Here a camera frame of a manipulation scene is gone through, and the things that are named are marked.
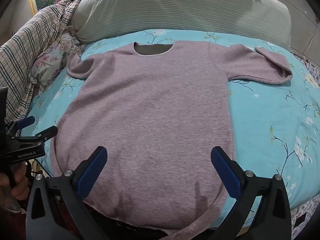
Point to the floral pillow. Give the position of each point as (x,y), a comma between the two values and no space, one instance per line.
(50,60)

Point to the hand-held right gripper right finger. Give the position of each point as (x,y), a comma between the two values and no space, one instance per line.
(226,172)

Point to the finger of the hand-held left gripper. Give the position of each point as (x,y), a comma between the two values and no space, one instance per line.
(47,131)
(26,121)

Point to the pink towel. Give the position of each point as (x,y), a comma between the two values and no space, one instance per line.
(150,117)

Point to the light blue floral bedsheet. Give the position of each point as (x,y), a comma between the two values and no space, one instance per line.
(262,120)

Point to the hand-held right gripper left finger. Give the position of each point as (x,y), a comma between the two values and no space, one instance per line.
(91,172)

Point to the plaid blanket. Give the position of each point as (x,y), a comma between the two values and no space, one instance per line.
(30,50)

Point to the person's left hand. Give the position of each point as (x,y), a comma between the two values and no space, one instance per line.
(21,180)

